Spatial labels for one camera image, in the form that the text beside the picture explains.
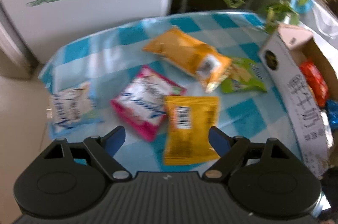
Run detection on blue white snack packet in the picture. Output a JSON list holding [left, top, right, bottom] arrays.
[[47, 81, 104, 139]]

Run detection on small yellow snack packet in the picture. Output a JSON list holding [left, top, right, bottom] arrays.
[[163, 96, 220, 166]]

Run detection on large orange chip bag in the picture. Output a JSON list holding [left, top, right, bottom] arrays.
[[143, 27, 232, 93]]

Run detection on pink white snack packet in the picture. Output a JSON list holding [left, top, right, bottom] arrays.
[[110, 65, 186, 142]]

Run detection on green cracker packet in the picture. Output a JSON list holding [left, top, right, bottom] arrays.
[[221, 57, 266, 93]]

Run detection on blue white checkered tablecloth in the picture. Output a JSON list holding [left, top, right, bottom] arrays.
[[38, 10, 304, 171]]

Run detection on cardboard milk box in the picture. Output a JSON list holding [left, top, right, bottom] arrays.
[[258, 24, 337, 176]]

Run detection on red snack packet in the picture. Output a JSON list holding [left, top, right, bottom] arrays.
[[299, 60, 329, 108]]

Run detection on blue packet in box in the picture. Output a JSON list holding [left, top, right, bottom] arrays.
[[326, 100, 338, 130]]

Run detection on blue round fan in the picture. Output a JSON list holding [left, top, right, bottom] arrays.
[[290, 0, 314, 14]]

